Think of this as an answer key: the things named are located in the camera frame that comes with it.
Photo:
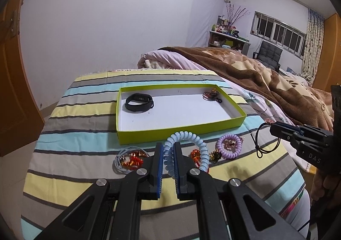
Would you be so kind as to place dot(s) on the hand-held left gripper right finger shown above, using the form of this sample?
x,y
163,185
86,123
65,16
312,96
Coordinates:
x,y
177,168

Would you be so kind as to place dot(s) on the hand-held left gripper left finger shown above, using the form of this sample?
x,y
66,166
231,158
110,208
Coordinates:
x,y
159,165

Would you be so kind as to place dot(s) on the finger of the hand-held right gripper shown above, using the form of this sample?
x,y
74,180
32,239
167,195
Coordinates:
x,y
293,126
282,133

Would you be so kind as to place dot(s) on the pink crystal hair clip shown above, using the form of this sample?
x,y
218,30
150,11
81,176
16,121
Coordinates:
x,y
230,145

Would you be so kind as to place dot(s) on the yellow-green shallow box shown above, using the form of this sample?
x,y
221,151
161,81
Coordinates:
x,y
181,112

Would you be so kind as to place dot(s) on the black fitness band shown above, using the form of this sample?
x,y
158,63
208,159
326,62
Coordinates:
x,y
130,106

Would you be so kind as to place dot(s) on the person's right hand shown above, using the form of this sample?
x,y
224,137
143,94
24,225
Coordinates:
x,y
323,186

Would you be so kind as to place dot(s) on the brown floral blanket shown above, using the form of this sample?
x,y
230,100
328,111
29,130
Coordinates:
x,y
253,69

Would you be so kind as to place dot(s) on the black chair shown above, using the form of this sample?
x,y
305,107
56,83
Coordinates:
x,y
269,52

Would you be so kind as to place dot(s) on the orange wooden wardrobe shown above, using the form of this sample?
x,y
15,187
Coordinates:
x,y
331,50

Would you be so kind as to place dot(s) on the floral curtain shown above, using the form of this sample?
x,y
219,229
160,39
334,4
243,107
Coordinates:
x,y
313,42

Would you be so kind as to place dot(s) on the window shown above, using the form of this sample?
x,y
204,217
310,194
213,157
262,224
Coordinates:
x,y
277,32

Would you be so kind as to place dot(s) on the wooden shelf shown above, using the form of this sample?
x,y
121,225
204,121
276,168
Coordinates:
x,y
229,42

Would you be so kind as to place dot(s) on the row of bottles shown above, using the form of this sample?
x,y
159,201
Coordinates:
x,y
223,26

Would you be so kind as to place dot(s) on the purple flower branches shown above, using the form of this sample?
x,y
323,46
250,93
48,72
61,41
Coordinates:
x,y
235,15

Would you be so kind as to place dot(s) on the wooden door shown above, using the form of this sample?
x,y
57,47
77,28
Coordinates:
x,y
16,96

